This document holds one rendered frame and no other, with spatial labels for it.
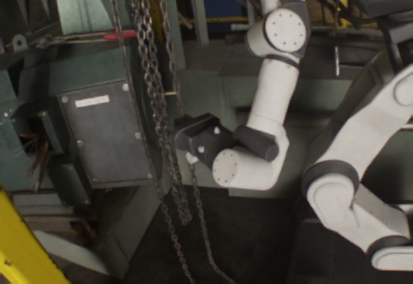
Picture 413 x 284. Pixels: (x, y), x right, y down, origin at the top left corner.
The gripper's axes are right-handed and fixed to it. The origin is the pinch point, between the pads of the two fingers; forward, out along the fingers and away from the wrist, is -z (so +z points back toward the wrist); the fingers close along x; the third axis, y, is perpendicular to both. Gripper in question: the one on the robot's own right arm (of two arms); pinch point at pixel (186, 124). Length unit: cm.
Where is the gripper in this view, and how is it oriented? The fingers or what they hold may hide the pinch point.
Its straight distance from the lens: 74.0
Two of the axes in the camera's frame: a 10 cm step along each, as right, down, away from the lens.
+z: 5.4, 3.6, -7.6
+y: -1.2, -8.6, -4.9
